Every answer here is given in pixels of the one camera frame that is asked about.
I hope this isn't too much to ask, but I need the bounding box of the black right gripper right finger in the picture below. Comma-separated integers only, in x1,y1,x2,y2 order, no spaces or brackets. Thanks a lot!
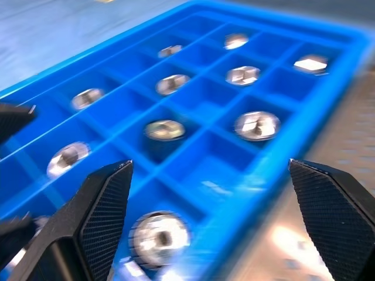
288,158,375,281

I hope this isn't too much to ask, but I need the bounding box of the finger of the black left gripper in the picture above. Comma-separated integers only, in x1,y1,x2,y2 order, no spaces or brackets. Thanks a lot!
0,102,37,146
0,215,36,269

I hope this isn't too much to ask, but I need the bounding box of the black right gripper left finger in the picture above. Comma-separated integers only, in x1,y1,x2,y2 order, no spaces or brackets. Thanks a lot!
7,159,135,281

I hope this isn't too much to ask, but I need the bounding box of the blue compartment tray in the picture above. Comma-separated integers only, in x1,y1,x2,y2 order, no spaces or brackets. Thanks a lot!
0,0,374,281

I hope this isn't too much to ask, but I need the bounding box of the perforated metal tray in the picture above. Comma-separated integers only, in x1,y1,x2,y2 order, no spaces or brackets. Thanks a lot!
225,37,375,281

